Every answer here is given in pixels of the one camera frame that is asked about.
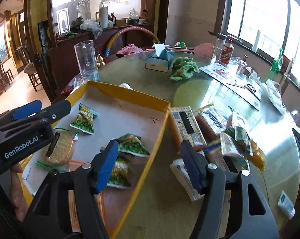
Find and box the wooden stool chair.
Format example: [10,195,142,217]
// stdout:
[15,46,41,92]

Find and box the orange cracker packet on table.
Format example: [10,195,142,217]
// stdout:
[168,106,207,152]

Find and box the small clear bottle red cap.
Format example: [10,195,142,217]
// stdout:
[236,55,248,75]

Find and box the dark wooden sideboard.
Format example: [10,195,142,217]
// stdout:
[46,22,153,90]

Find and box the person's left hand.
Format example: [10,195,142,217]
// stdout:
[10,164,27,222]

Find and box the white box packet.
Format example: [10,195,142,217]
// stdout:
[169,159,204,202]

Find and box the colourful hula hoop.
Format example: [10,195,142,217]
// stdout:
[101,23,160,57]

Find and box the dark blue cracker packet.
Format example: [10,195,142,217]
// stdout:
[203,138,237,173]

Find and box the tissue box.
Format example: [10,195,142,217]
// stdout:
[145,44,175,73]

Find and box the round cracker zip bag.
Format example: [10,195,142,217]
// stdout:
[36,128,78,173]

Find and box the orange cracker packet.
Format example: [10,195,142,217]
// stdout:
[168,106,207,152]
[194,104,228,141]
[66,160,108,238]

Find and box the green cloth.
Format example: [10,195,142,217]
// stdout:
[170,57,200,81]

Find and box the pink cloth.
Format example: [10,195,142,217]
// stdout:
[116,44,145,58]

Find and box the green pea snack packet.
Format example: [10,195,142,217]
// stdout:
[70,103,99,135]

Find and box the white cream tube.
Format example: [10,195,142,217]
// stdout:
[277,191,296,219]

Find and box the green plastic bottle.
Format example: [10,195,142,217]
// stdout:
[262,48,283,83]

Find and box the white thermos jug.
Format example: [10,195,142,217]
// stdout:
[95,2,108,29]

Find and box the yellow rimmed white tray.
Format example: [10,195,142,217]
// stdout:
[18,80,171,239]

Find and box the yellow snack packet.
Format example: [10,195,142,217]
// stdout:
[247,139,266,173]

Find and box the white liquor bottle red label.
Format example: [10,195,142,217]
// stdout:
[218,38,234,65]

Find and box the small gold ornament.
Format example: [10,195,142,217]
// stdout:
[96,51,105,68]

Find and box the white plastic bag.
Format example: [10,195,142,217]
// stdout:
[261,79,286,115]

